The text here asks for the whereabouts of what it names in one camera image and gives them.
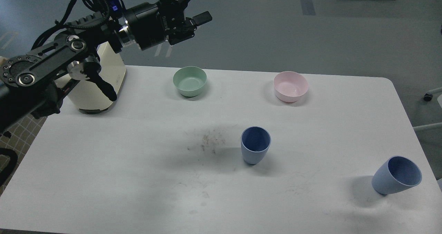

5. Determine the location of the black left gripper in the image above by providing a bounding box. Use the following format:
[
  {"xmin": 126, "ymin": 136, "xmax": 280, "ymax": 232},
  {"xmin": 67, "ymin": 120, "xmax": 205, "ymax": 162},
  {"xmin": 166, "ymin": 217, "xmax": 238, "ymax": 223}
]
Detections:
[{"xmin": 123, "ymin": 0, "xmax": 213, "ymax": 50}]

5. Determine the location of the light blue cup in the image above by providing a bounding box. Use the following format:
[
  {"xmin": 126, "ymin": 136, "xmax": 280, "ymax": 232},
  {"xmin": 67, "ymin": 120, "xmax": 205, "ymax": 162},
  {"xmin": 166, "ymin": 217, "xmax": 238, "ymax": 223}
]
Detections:
[
  {"xmin": 240, "ymin": 126, "xmax": 271, "ymax": 165},
  {"xmin": 371, "ymin": 156, "xmax": 422, "ymax": 195}
]

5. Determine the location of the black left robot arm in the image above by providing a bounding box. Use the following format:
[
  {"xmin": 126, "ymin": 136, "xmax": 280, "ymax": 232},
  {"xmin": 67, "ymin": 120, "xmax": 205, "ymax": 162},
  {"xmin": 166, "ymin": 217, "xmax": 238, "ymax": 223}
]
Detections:
[{"xmin": 1, "ymin": 0, "xmax": 212, "ymax": 135}]

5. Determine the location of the green bowl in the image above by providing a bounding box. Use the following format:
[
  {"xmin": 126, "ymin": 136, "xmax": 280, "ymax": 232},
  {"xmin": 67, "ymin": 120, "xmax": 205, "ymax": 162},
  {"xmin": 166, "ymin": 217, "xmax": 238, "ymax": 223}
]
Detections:
[{"xmin": 173, "ymin": 66, "xmax": 207, "ymax": 97}]

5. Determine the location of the pink bowl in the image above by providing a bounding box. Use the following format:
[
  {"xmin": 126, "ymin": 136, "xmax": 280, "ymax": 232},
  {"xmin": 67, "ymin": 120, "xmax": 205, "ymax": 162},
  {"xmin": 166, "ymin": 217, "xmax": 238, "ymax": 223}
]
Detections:
[{"xmin": 273, "ymin": 71, "xmax": 309, "ymax": 103}]

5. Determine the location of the cream toaster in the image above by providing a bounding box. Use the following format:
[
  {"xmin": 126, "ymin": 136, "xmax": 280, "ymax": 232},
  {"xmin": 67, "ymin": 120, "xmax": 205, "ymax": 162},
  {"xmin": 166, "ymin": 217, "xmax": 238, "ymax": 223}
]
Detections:
[{"xmin": 55, "ymin": 42, "xmax": 126, "ymax": 114}]

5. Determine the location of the beige checkered cloth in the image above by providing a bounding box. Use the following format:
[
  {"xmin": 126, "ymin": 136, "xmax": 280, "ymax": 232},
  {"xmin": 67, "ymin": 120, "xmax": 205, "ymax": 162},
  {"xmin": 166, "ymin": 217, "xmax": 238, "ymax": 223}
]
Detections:
[{"xmin": 0, "ymin": 114, "xmax": 47, "ymax": 194}]

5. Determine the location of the white chair leg with caster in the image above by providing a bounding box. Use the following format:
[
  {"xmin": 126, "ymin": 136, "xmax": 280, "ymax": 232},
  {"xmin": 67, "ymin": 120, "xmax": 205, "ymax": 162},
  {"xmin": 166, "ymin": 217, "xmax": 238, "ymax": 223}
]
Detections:
[{"xmin": 413, "ymin": 87, "xmax": 442, "ymax": 131}]

